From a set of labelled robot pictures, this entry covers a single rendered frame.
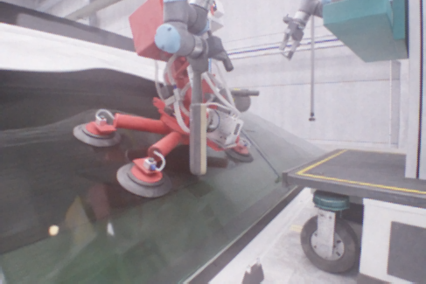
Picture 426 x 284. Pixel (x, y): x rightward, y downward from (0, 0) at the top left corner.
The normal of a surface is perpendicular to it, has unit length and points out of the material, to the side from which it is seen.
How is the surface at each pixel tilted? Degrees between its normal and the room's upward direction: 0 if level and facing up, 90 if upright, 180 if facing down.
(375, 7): 90
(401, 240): 90
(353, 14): 90
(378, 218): 90
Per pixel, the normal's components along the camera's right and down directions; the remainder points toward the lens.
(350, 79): -0.56, 0.04
